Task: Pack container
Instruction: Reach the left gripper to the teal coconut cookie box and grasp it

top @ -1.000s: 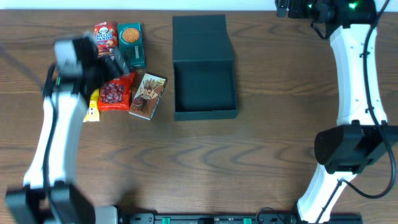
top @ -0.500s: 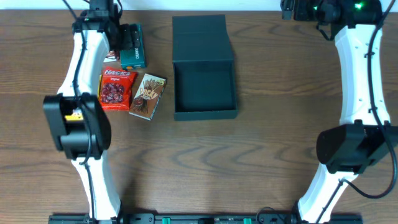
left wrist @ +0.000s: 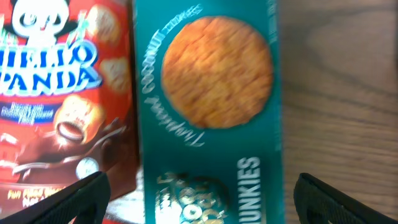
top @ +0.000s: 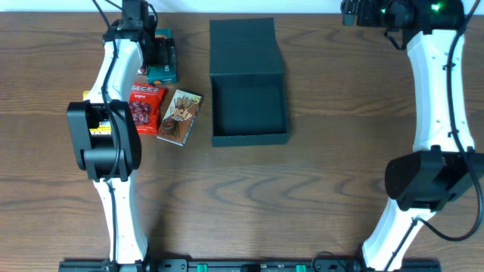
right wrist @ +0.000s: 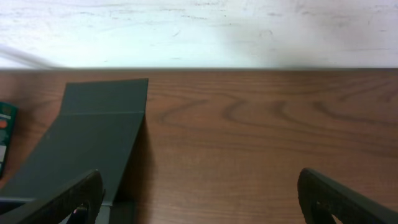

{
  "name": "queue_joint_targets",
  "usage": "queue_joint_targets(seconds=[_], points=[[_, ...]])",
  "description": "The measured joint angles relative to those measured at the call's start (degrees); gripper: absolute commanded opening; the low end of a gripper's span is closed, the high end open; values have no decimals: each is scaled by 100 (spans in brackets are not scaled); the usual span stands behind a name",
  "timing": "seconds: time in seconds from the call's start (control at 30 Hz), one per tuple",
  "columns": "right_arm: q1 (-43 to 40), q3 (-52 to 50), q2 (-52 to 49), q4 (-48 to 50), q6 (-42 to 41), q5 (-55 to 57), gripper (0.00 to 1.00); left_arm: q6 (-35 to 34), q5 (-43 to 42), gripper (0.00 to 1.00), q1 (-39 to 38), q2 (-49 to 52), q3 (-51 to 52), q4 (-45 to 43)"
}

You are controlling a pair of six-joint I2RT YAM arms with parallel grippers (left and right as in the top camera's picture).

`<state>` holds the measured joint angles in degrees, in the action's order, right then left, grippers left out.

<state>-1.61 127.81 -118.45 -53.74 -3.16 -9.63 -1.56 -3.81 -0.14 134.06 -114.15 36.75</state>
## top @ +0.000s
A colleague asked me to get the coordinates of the teal coconut cookies box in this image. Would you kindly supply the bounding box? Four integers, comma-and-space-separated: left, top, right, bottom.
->
146, 28, 178, 85

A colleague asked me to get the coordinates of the black container box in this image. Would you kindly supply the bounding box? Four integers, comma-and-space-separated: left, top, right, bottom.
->
209, 18, 290, 147

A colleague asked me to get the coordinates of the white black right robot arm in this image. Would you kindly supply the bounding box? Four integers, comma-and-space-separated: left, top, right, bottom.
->
341, 0, 483, 271

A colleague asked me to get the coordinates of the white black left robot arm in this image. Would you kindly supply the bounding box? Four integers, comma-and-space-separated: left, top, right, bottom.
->
59, 0, 163, 271

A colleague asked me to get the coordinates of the red Hello Panda box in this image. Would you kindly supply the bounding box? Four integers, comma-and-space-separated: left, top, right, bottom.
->
137, 66, 147, 76

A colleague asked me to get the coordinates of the red Hacks candy bag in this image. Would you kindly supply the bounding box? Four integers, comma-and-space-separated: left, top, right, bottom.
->
129, 82, 166, 134

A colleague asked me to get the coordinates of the brown Pocky box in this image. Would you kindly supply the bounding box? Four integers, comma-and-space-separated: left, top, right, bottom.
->
157, 89, 203, 147

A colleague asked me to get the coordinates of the yellow Hacks candy bag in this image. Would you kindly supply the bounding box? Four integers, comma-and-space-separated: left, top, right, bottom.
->
86, 92, 111, 136

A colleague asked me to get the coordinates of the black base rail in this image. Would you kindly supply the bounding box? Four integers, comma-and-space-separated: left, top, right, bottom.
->
58, 258, 442, 272

